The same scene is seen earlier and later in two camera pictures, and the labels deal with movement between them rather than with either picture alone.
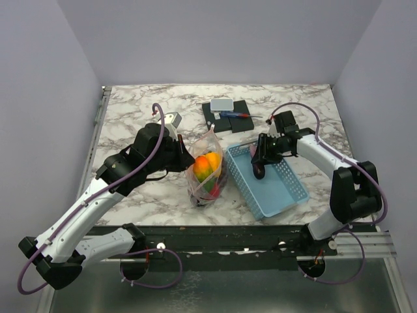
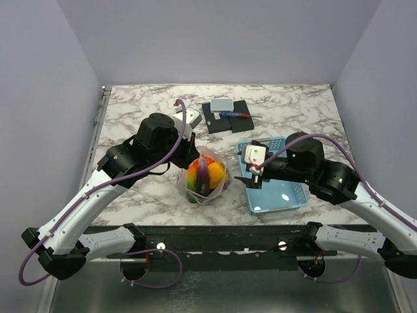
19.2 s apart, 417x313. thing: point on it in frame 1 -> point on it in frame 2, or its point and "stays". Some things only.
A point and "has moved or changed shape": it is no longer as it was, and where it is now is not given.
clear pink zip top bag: x=208 y=178 has moved or changed shape
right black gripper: x=264 y=155 -> x=255 y=181
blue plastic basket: x=277 y=192 has moved or changed shape
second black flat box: x=241 y=124 stays
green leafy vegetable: x=202 y=170 -> x=191 y=185
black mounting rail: x=289 y=242 stays
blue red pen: x=235 y=115 stays
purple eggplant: x=258 y=169 -> x=203 y=182
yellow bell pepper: x=214 y=159 -> x=216 y=175
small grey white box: x=218 y=105 stays
